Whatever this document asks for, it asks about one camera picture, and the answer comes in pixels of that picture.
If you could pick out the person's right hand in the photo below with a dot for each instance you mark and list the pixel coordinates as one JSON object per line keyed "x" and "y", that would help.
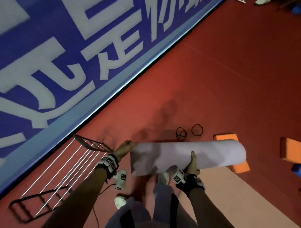
{"x": 194, "y": 166}

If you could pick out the person's left hand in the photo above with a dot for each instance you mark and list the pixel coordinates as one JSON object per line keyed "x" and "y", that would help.
{"x": 124, "y": 150}

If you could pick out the lilac yoga mat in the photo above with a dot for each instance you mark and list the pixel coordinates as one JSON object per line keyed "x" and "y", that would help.
{"x": 200, "y": 155}

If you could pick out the black elastic band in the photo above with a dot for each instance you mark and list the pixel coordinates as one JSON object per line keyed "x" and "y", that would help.
{"x": 192, "y": 130}
{"x": 186, "y": 135}
{"x": 176, "y": 134}

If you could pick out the orange foam block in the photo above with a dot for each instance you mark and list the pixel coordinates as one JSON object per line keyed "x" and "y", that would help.
{"x": 225, "y": 137}
{"x": 241, "y": 168}
{"x": 291, "y": 150}

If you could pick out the peach yoga mat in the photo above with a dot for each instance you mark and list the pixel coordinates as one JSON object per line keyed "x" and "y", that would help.
{"x": 235, "y": 199}

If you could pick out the blue foam block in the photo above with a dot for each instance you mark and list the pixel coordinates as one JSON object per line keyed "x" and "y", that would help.
{"x": 297, "y": 170}

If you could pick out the person's left forearm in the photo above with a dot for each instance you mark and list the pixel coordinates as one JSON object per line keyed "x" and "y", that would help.
{"x": 75, "y": 202}

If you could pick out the person's white shoe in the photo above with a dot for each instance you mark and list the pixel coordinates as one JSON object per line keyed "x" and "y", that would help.
{"x": 120, "y": 202}
{"x": 163, "y": 178}

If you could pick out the black wristband with marker tags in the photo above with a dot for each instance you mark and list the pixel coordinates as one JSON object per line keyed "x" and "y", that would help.
{"x": 108, "y": 164}
{"x": 190, "y": 184}

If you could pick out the black metal mat rack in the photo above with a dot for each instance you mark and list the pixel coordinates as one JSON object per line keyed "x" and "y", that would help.
{"x": 94, "y": 145}

